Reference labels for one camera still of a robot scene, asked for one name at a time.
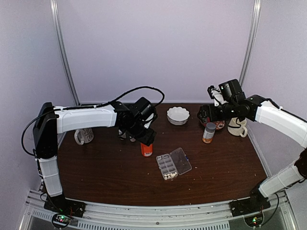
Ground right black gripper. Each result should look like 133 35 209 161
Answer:
197 102 237 124

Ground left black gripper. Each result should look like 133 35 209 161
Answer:
124 119 156 146

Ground orange pill bottle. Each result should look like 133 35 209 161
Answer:
141 143 153 157

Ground grey capped white orange bottle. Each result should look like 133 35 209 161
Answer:
202 122 216 144

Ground clear plastic pill organizer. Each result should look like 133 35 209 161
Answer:
156 148 192 177

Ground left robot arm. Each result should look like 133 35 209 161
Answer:
33 97 157 213

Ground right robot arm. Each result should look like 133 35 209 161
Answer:
197 79 307 212

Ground beige pills in organizer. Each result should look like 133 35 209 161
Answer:
163 172 178 180

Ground red patterned plate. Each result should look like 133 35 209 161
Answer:
215 121 225 130

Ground white fluted bowl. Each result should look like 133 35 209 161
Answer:
167 106 190 126

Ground cream ceramic mug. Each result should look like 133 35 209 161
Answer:
227 117 248 138

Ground white floral mug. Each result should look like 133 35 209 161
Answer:
74 128 94 145

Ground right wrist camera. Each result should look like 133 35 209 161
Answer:
207 85 225 107

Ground left black braided cable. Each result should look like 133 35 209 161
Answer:
21 86 165 156

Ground right aluminium frame post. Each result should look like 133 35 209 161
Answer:
238 0 262 89

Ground aluminium frame post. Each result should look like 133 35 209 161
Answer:
50 0 80 105
238 0 262 89

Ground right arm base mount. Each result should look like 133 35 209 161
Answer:
229 180 271 228

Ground front aluminium rail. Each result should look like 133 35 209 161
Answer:
24 201 288 230

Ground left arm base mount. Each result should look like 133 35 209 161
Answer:
40 182 86 230

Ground left aluminium frame post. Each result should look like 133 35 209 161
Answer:
50 0 80 105

